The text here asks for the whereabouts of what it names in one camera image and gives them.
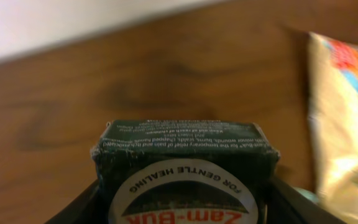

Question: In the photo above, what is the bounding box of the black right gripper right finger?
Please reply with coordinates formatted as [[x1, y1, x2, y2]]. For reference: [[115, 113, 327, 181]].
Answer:
[[267, 177, 345, 224]]

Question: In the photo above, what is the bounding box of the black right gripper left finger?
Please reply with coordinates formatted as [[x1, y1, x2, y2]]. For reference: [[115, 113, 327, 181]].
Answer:
[[45, 180, 100, 224]]

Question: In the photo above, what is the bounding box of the black round-label box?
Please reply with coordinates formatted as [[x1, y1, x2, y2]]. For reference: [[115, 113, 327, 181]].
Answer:
[[91, 120, 280, 224]]

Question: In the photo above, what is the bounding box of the teal snack packet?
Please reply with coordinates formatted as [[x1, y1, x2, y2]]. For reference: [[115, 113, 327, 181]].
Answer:
[[293, 187, 319, 205]]

